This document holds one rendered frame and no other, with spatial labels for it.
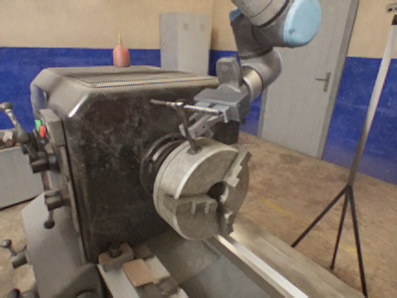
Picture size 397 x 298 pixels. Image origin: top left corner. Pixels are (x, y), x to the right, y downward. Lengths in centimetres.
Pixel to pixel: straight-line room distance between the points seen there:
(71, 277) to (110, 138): 42
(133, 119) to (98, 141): 10
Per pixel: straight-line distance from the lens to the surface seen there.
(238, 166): 62
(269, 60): 71
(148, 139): 71
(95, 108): 63
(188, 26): 417
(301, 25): 57
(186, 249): 104
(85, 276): 89
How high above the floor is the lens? 143
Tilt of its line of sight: 22 degrees down
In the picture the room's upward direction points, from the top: 2 degrees clockwise
